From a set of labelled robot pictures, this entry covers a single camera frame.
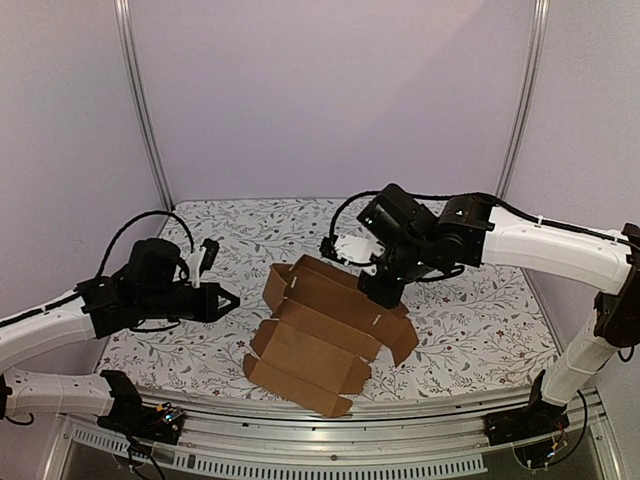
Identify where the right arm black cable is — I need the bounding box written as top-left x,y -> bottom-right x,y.
329,189 -> 626,246

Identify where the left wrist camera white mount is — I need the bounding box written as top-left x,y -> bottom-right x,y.
186,238 -> 219,288

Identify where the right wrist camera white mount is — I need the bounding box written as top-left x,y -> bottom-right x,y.
320,234 -> 385,276

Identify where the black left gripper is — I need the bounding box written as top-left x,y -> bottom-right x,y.
138,282 -> 240,323

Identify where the floral patterned table mat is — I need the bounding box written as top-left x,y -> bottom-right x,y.
98,199 -> 558,404

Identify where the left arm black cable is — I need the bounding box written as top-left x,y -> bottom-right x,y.
94,210 -> 196,281

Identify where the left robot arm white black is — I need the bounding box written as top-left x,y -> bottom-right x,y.
1,238 -> 240,434

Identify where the aluminium frame post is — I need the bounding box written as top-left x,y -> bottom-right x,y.
114,0 -> 175,210
495,0 -> 550,200

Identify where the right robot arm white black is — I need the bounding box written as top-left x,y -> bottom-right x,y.
337,184 -> 639,436

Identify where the left aluminium frame post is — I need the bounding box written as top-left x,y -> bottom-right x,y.
114,0 -> 175,210

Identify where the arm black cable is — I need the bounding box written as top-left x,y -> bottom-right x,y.
94,210 -> 196,281
329,189 -> 626,246

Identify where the aluminium front rail frame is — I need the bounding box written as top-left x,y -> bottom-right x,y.
43,387 -> 627,479

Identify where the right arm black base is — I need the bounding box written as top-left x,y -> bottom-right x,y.
483,370 -> 569,446

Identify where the brown cardboard paper box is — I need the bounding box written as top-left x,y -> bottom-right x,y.
243,255 -> 418,418

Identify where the right aluminium frame post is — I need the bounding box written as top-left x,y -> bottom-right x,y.
495,0 -> 550,200

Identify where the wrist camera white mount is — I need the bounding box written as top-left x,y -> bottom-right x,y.
186,238 -> 219,288
320,234 -> 385,276

